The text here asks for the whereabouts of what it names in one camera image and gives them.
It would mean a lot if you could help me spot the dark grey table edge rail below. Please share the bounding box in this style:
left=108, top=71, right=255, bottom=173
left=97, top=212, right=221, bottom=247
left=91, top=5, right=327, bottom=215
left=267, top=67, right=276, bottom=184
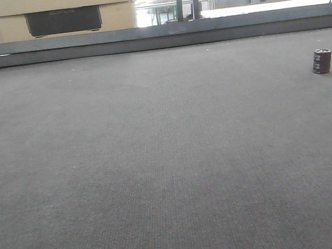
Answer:
left=0, top=3, right=332, bottom=68

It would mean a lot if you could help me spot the dark brown cylindrical capacitor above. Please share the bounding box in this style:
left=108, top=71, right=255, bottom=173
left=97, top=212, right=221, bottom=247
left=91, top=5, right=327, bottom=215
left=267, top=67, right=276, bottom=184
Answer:
left=312, top=49, right=331, bottom=75

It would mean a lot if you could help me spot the left black vertical pole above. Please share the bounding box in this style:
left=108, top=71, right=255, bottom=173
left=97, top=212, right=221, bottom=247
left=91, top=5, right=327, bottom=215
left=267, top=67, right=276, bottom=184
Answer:
left=176, top=0, right=184, bottom=22

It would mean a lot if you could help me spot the dark grey table mat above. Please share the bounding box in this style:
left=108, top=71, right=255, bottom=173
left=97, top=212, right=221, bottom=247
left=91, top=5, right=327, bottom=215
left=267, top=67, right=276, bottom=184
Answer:
left=0, top=28, right=332, bottom=249

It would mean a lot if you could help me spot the white background table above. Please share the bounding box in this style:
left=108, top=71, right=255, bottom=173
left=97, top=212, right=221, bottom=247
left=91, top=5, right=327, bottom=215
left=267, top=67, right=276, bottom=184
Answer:
left=201, top=0, right=332, bottom=18

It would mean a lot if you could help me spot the lower cardboard box black label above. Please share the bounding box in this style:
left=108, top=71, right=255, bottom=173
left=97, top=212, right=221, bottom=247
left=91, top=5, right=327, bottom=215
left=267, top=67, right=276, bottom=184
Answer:
left=0, top=1, right=138, bottom=44

